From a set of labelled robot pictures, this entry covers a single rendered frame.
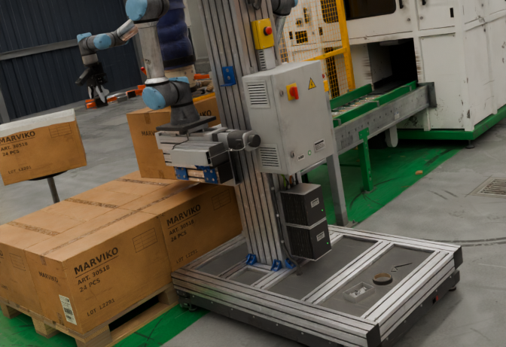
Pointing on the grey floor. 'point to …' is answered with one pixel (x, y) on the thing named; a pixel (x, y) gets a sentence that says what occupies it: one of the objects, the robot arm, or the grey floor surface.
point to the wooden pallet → (167, 296)
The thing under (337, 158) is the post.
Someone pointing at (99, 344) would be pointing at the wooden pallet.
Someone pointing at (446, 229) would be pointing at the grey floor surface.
